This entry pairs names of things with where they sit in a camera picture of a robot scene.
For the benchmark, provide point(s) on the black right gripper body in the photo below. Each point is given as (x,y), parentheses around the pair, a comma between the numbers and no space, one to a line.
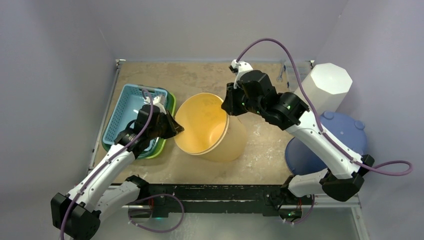
(234,102)

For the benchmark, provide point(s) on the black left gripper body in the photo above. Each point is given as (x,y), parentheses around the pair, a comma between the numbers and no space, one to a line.
(160,130)

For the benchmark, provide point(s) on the lime green tray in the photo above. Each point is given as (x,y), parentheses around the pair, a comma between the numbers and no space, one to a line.
(164,142)

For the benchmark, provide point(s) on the cream printed bucket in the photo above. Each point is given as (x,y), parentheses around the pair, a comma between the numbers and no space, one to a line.
(209,132)

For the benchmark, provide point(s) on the light blue perforated basket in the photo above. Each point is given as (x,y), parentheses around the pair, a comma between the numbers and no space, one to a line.
(127,107)

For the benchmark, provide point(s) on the white octagonal large container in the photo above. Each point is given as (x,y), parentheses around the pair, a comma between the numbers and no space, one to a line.
(326,86)

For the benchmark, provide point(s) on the blue round bucket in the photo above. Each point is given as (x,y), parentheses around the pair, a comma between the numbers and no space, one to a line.
(302,161)

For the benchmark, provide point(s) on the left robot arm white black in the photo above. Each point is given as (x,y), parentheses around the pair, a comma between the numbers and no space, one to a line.
(78,213)

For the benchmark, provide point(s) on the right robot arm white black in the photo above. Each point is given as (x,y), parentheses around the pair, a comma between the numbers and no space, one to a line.
(343,177)

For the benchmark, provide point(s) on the small metal wrench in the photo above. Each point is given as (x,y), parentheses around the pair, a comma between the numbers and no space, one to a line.
(281,72)

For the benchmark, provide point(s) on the clear plastic small box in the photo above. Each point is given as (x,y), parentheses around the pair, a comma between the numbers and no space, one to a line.
(303,69)

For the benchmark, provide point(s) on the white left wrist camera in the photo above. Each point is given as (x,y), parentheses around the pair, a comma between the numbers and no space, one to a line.
(160,102)

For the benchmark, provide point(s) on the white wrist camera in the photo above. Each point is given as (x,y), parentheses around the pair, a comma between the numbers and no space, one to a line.
(160,102)
(239,68)

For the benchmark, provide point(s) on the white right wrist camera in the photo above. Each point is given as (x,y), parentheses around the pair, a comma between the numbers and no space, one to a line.
(239,68)

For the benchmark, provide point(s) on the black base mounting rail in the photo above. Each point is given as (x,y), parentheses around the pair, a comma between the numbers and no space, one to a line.
(267,200)

